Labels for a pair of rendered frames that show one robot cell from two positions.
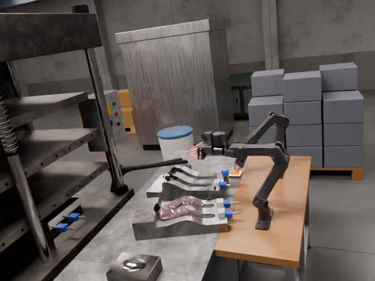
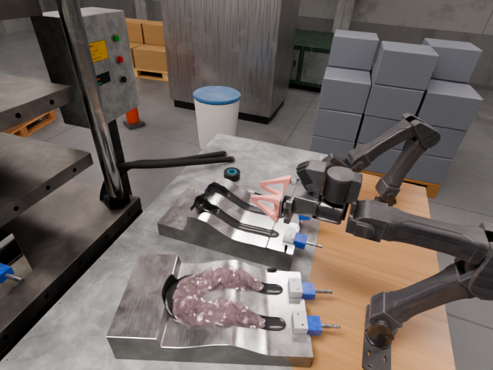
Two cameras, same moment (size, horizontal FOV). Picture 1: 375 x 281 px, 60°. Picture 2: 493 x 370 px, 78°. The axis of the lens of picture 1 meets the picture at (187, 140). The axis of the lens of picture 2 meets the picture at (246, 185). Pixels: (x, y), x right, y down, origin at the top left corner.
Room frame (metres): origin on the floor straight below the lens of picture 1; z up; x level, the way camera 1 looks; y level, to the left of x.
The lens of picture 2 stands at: (1.11, 0.08, 1.63)
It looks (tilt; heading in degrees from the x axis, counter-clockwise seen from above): 36 degrees down; 355
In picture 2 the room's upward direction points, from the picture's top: 3 degrees clockwise
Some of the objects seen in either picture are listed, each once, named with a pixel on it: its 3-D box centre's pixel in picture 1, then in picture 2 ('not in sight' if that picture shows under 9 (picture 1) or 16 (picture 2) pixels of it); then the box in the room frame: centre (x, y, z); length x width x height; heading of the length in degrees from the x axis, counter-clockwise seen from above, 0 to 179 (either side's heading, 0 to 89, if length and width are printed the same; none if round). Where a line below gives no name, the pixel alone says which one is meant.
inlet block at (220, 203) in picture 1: (228, 203); (309, 291); (1.65, -0.18, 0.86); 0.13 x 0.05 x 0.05; 85
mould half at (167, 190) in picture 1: (187, 182); (233, 216); (1.98, 0.04, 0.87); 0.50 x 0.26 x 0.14; 68
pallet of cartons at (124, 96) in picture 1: (114, 111); (144, 48); (6.99, 1.48, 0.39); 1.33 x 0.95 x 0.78; 66
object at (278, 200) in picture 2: (195, 152); (271, 200); (1.66, -0.03, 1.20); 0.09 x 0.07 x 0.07; 65
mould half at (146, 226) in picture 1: (181, 214); (217, 305); (1.61, 0.09, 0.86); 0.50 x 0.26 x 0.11; 85
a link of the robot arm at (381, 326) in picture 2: (261, 202); (384, 318); (1.53, -0.34, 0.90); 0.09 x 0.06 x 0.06; 155
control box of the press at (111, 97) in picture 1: (118, 183); (119, 175); (2.43, 0.61, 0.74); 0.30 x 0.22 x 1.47; 158
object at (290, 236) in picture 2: (224, 185); (303, 241); (1.82, -0.19, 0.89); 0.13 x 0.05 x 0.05; 68
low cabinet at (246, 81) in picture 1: (235, 95); (292, 56); (7.04, -1.19, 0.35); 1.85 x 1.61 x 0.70; 65
